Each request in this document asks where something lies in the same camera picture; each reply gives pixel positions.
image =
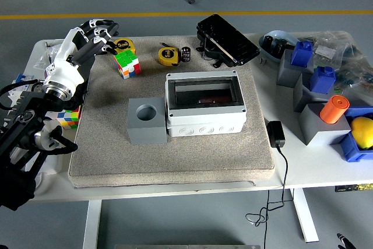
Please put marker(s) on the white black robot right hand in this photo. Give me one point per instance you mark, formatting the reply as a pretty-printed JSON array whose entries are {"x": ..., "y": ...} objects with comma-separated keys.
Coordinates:
[{"x": 345, "y": 241}]

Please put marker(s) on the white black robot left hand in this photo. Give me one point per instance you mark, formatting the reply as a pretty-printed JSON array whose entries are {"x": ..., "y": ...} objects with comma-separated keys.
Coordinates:
[{"x": 65, "y": 71}]

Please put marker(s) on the clear hinged box lid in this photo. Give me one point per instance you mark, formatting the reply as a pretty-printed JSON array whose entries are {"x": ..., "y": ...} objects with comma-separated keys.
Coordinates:
[{"x": 172, "y": 94}]

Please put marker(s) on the orange cylinder battery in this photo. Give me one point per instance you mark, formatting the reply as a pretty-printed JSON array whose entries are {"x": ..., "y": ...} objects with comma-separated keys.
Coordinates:
[
  {"x": 332, "y": 112},
  {"x": 208, "y": 101}
]

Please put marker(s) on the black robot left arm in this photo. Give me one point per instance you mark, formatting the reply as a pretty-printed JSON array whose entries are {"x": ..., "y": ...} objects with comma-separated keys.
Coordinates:
[{"x": 23, "y": 132}]

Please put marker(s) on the clear bags of hardware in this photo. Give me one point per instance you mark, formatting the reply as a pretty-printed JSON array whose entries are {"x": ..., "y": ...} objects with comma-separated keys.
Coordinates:
[{"x": 43, "y": 59}]

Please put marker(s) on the white blue circuit breaker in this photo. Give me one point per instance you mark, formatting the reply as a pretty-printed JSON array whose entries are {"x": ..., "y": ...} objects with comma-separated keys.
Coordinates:
[{"x": 21, "y": 78}]

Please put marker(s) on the colourful puzzle cube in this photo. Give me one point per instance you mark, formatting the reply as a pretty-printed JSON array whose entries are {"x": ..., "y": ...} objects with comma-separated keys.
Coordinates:
[
  {"x": 125, "y": 62},
  {"x": 68, "y": 117}
]

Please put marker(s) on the white table leg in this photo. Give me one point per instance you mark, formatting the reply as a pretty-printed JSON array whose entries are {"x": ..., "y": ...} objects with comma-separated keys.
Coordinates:
[
  {"x": 306, "y": 214},
  {"x": 93, "y": 222}
]

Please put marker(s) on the black table control panel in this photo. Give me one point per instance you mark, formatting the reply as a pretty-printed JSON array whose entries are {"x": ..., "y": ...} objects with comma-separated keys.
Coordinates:
[{"x": 354, "y": 187}]

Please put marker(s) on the yellow tape measure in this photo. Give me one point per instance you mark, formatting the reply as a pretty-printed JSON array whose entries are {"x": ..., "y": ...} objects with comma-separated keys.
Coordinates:
[
  {"x": 125, "y": 45},
  {"x": 166, "y": 56}
]

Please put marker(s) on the blue plastic bin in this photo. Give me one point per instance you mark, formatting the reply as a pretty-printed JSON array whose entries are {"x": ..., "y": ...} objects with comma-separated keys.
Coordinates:
[{"x": 352, "y": 150}]

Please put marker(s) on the grey block with round hole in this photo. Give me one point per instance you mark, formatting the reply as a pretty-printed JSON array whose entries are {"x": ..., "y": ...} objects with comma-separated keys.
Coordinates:
[{"x": 147, "y": 132}]

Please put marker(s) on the small black tool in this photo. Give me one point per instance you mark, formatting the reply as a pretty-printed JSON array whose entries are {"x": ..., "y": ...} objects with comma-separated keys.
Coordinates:
[{"x": 167, "y": 45}]

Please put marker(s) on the yellow lemon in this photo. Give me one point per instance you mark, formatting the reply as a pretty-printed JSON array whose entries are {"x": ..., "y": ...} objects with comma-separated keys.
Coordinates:
[{"x": 362, "y": 132}]

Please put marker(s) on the grey holder block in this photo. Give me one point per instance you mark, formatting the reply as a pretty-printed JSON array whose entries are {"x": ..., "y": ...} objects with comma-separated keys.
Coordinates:
[
  {"x": 301, "y": 97},
  {"x": 288, "y": 77},
  {"x": 314, "y": 126}
]

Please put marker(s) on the small black capacitor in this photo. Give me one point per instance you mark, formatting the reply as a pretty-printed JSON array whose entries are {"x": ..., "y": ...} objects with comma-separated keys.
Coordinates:
[{"x": 185, "y": 54}]

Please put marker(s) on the black power adapter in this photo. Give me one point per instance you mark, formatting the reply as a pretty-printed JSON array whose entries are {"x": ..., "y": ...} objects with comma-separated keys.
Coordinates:
[{"x": 275, "y": 133}]

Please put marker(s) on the grey-brown mat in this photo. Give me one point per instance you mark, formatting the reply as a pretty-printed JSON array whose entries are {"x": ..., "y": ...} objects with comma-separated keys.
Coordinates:
[{"x": 175, "y": 161}]

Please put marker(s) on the blue bottle-shaped block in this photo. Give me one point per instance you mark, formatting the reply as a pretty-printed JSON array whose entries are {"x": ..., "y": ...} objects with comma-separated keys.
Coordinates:
[
  {"x": 322, "y": 81},
  {"x": 301, "y": 55}
]

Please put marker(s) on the black tool case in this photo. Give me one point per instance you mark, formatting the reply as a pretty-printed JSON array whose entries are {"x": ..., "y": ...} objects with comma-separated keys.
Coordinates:
[{"x": 230, "y": 39}]

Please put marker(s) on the clear bags of parts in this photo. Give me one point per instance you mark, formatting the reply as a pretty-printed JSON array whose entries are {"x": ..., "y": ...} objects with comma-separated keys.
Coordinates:
[{"x": 329, "y": 45}]

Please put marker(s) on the black electronic component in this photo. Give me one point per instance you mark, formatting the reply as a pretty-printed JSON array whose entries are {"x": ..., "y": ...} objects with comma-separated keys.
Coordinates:
[
  {"x": 281, "y": 47},
  {"x": 268, "y": 42}
]

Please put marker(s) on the light blue bowl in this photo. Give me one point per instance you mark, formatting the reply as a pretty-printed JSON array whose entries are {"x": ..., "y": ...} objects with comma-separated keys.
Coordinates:
[{"x": 279, "y": 35}]

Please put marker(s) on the grey plastic enclosure box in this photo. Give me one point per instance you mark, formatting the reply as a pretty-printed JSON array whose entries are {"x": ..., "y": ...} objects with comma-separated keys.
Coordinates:
[{"x": 204, "y": 128}]

